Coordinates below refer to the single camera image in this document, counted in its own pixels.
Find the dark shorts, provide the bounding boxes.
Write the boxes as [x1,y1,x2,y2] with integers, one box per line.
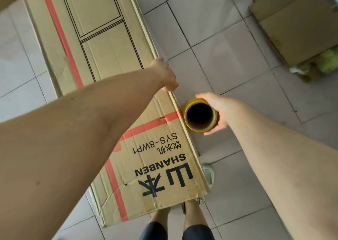
[138,221,216,240]

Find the yellow plastic wrap roll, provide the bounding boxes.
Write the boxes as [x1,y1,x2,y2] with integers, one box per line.
[183,97,220,133]

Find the person's right leg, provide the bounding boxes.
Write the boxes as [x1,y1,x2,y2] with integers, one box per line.
[183,199,209,231]

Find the white right shoe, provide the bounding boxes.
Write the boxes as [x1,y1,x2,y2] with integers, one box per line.
[195,164,215,205]

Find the person's leg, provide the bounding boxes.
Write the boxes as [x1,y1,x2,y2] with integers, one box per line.
[150,207,171,230]
[183,199,209,231]

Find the person's left forearm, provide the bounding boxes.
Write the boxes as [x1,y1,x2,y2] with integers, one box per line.
[0,67,165,240]

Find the yellow-green crumpled wrapping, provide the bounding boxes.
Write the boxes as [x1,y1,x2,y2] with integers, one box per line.
[289,48,338,83]

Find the brown cardboard box red ribbon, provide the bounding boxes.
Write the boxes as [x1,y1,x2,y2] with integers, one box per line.
[17,0,211,227]

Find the person's right forearm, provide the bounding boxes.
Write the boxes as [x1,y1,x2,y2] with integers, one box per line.
[224,102,338,240]

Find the person's left leg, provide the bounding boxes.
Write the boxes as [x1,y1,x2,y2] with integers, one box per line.
[150,207,171,230]

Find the person's right hand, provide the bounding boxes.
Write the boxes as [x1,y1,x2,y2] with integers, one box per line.
[195,92,233,136]

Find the flattened brown cardboard pile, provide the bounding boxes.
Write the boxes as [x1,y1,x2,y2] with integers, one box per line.
[249,0,338,68]

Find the person's left hand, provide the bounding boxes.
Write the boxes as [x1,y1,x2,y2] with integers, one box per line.
[150,57,180,92]

